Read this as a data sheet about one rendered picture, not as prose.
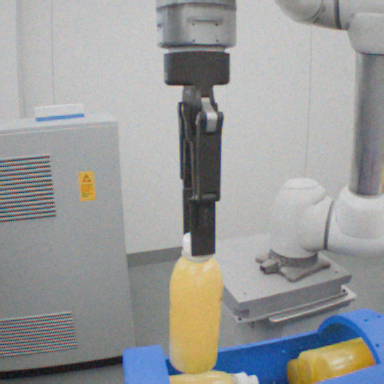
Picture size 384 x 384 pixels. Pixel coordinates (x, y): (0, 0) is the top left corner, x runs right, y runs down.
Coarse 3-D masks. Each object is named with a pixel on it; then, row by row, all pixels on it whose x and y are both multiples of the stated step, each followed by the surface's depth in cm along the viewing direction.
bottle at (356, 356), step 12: (348, 348) 62; (360, 348) 62; (324, 360) 61; (336, 360) 60; (348, 360) 60; (360, 360) 60; (372, 360) 60; (324, 372) 62; (336, 372) 59; (348, 372) 59
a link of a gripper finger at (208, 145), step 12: (204, 120) 37; (204, 132) 38; (216, 132) 38; (204, 144) 39; (216, 144) 39; (204, 156) 39; (216, 156) 39; (204, 168) 40; (216, 168) 40; (204, 180) 40; (216, 180) 40; (216, 192) 41
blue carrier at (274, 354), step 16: (336, 320) 69; (352, 320) 64; (368, 320) 63; (304, 336) 76; (320, 336) 77; (336, 336) 79; (352, 336) 80; (368, 336) 59; (128, 352) 58; (144, 352) 58; (160, 352) 58; (224, 352) 72; (240, 352) 73; (256, 352) 74; (272, 352) 76; (288, 352) 77; (128, 368) 53; (144, 368) 53; (160, 368) 53; (224, 368) 74; (240, 368) 75; (256, 368) 76; (272, 368) 76; (368, 368) 54
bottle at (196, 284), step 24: (192, 264) 47; (216, 264) 48; (192, 288) 46; (216, 288) 48; (192, 312) 47; (216, 312) 49; (192, 336) 48; (216, 336) 50; (192, 360) 50; (216, 360) 53
